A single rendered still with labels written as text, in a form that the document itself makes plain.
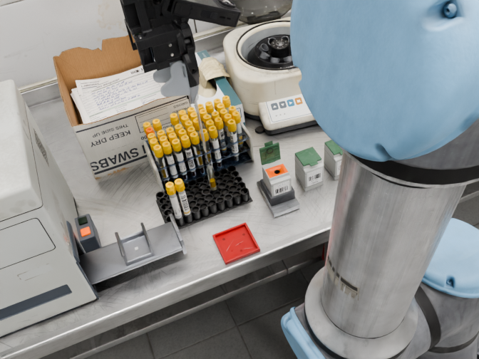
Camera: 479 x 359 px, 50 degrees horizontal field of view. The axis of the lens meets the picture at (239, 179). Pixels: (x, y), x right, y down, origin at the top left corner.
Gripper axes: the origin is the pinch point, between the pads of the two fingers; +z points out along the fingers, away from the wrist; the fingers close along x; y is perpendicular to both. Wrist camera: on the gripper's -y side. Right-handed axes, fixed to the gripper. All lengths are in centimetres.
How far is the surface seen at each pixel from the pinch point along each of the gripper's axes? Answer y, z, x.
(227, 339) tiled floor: 2, 114, -14
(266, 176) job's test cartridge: -9.3, 19.3, 5.6
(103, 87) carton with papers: 12.6, 19.8, -39.2
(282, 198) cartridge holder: -11.0, 23.4, 8.6
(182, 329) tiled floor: 15, 114, -24
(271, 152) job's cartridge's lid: -11.5, 16.2, 3.3
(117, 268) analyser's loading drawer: 21.6, 22.1, 11.0
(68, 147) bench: 24.7, 26.1, -29.7
